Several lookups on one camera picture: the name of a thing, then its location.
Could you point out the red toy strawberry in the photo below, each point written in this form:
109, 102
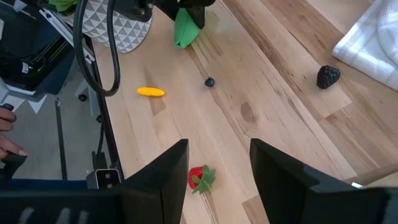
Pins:
194, 179

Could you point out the black metal table frame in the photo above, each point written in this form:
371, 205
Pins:
105, 124

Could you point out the small dark toy blueberry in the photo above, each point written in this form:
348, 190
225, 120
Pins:
209, 82

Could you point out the green ribbed toy vegetable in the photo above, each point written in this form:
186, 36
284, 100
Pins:
185, 31

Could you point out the person's hand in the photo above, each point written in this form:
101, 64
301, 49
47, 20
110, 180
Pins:
7, 119

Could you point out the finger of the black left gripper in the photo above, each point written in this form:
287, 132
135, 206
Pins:
168, 11
199, 17

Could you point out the table-level camera box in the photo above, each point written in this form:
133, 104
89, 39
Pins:
104, 179

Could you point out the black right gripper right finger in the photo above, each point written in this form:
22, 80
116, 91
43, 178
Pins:
286, 193

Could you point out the white checked dish towel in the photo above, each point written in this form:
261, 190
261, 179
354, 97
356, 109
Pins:
370, 46

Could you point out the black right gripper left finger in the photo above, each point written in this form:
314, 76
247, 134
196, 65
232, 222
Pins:
155, 199

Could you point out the small yellow toy vegetable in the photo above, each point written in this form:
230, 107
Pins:
150, 92

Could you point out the green succulent in white pot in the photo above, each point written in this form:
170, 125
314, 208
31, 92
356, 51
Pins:
124, 34

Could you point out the black toy blackberry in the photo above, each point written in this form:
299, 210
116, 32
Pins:
328, 77

